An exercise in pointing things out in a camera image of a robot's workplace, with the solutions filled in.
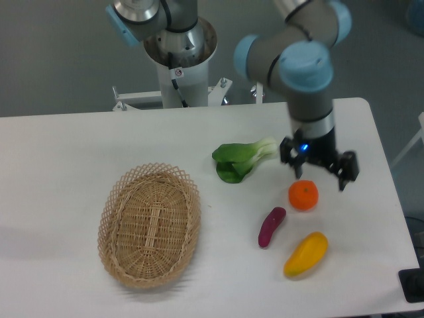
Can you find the white furniture at right edge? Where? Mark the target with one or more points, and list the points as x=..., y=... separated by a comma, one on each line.
x=410, y=144

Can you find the green bok choy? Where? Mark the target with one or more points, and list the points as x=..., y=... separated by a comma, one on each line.
x=234, y=161

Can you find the purple sweet potato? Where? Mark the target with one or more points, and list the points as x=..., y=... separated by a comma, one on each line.
x=272, y=221

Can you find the woven wicker basket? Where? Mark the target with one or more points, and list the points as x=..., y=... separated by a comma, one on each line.
x=150, y=225

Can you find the yellow mango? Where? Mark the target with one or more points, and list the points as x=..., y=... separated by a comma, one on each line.
x=308, y=253

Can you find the black box at table edge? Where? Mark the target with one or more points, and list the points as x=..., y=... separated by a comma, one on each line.
x=412, y=284

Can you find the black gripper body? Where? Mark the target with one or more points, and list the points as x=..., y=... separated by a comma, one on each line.
x=319, y=149

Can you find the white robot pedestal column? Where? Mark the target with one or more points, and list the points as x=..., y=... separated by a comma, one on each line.
x=182, y=64

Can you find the orange tangerine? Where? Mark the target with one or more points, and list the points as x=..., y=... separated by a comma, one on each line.
x=303, y=195

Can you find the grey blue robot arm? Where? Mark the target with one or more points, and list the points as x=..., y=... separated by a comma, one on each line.
x=294, y=63

